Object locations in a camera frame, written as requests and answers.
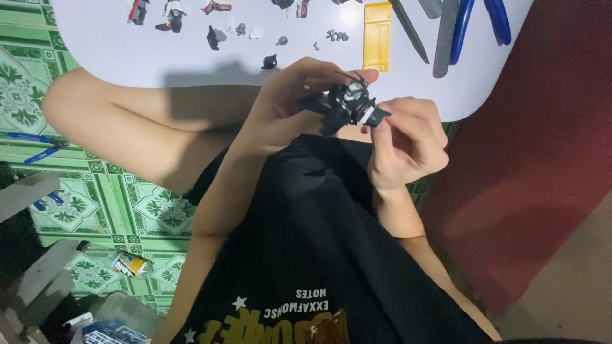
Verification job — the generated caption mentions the blue plastic piece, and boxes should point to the blue plastic piece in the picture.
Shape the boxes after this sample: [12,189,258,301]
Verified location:
[33,190,66,212]

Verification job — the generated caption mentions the clear plastic container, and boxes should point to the clear plastic container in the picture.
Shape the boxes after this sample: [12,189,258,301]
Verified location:
[71,290,164,344]

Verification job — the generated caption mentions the dark red mat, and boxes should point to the dark red mat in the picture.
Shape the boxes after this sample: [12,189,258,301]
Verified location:
[419,0,612,317]

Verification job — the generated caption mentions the brown claw clip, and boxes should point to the brown claw clip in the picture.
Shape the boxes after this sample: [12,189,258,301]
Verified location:
[307,308,351,344]

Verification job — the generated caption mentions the black grey model part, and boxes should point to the black grey model part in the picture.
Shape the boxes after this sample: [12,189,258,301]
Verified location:
[207,25,228,51]

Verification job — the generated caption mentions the yellow plastic tray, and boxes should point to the yellow plastic tray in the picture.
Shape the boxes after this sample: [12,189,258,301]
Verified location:
[362,1,393,73]

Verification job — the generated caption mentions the white black model limb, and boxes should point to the white black model limb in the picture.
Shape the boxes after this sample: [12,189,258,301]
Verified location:
[154,0,187,33]

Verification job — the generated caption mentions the red white model part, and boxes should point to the red white model part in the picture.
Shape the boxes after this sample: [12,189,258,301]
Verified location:
[287,0,310,19]

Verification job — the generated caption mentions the person's bare leg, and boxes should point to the person's bare leg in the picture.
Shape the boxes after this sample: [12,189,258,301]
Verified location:
[42,67,263,195]

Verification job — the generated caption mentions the blue handled nippers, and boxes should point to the blue handled nippers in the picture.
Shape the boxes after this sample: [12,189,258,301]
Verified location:
[448,0,513,67]

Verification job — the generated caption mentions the grey sanding file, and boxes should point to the grey sanding file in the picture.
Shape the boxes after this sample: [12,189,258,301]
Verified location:
[432,0,461,79]

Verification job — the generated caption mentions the clear bottle yellow label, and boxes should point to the clear bottle yellow label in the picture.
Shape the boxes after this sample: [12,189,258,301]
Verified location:
[78,240,155,281]

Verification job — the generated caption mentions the person's right hand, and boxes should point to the person's right hand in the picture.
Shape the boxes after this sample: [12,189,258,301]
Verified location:
[361,97,450,193]

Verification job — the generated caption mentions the red black model limb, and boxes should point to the red black model limb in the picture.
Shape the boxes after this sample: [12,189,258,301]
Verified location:
[127,0,151,26]

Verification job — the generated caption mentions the grey wooden stool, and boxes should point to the grey wooden stool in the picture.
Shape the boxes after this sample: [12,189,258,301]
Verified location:
[0,171,81,344]

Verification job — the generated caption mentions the blue printed model box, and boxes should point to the blue printed model box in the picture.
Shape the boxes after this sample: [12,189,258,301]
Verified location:
[81,318,154,344]

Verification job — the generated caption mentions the grey tool handle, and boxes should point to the grey tool handle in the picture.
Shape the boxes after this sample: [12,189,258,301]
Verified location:
[418,0,444,20]

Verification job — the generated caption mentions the person's left hand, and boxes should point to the person's left hand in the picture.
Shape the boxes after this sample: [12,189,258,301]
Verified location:
[234,56,380,157]

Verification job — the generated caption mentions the dark grey tweezers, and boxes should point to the dark grey tweezers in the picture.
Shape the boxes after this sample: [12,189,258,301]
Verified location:
[389,0,430,66]

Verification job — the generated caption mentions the black white robot model torso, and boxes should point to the black white robot model torso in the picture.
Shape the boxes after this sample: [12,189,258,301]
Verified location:
[299,72,393,138]

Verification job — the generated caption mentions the blue handled pliers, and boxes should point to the blue handled pliers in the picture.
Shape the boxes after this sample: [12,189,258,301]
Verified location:
[7,131,69,166]

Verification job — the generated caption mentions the person's black printed shirt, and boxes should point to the person's black printed shirt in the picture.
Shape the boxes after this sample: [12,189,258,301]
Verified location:
[170,134,494,344]

